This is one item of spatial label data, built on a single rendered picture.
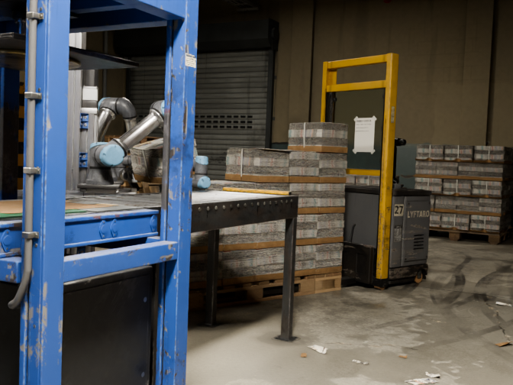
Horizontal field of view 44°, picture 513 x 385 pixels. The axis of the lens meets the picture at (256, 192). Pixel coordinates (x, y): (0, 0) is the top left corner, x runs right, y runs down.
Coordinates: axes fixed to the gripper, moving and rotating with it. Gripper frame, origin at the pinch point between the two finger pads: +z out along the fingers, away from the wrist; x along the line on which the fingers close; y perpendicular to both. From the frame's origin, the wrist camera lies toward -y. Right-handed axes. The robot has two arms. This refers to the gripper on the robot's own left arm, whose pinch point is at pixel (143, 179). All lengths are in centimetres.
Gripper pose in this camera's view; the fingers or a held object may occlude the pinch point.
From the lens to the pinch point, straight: 428.8
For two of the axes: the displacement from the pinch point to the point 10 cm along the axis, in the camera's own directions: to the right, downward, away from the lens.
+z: 6.7, 0.7, -7.4
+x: 7.2, -3.1, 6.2
